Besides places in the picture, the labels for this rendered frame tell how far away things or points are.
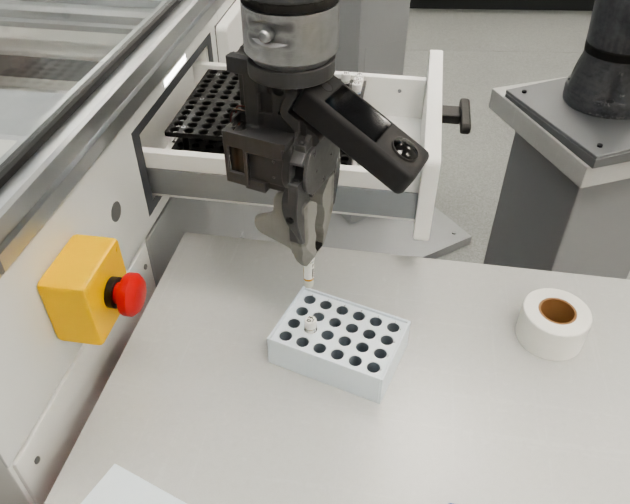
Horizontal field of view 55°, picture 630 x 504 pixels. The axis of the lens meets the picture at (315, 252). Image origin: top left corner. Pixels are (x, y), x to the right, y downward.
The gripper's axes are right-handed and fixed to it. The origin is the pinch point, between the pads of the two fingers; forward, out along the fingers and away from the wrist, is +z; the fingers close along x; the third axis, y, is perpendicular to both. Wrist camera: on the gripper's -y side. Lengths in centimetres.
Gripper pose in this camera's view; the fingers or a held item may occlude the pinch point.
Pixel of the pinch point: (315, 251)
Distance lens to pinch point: 61.1
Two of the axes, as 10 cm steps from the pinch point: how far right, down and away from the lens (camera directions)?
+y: -9.0, -2.8, 3.2
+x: -4.3, 5.9, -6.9
